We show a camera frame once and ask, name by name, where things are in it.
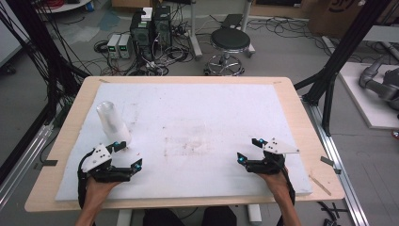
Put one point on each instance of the thin wooden stick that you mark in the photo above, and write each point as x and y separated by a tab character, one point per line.
320	184

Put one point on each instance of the aluminium floor rail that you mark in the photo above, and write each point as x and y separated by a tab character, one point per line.
340	175
22	157

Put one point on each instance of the white metal stand leg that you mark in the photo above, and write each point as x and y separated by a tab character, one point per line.
194	31

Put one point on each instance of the open cardboard box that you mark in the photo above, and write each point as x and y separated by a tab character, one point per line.
128	3

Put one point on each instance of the white platform board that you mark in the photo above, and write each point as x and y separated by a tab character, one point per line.
367	103

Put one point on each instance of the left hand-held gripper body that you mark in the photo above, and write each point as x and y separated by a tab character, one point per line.
100	169

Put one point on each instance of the white foam mat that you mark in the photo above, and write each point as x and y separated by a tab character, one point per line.
204	119

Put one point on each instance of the stack of clear plastic cups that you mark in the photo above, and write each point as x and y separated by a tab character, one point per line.
111	122

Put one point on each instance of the white box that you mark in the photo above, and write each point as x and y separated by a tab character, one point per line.
146	14

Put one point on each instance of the person's right hand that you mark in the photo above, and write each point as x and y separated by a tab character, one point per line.
277	185

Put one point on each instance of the round white table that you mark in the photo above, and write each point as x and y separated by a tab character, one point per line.
67	5

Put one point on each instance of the person's dark trouser leg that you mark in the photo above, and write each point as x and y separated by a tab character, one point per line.
219	216
158	218

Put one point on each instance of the light wooden table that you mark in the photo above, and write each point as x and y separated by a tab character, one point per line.
301	103

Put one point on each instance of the blue tape roll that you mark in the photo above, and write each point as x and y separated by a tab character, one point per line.
90	5

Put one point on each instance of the person's left hand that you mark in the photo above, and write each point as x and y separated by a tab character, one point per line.
95	191

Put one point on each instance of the black round stool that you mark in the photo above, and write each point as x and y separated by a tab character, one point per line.
230	39

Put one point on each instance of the black computer tower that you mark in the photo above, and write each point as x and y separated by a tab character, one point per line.
141	34
163	26

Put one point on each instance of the large cardboard box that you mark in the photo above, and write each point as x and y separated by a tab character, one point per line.
342	15

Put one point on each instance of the black metal frame post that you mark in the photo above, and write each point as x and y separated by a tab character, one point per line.
34	40
348	47

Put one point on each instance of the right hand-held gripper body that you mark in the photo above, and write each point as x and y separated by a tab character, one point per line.
269	164

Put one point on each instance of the black tape strip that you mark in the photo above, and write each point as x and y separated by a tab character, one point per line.
50	162
327	161

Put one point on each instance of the white table leg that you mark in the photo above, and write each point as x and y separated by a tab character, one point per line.
124	218
254	214

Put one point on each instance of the grey bench power supply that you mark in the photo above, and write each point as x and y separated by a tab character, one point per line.
113	46
124	46

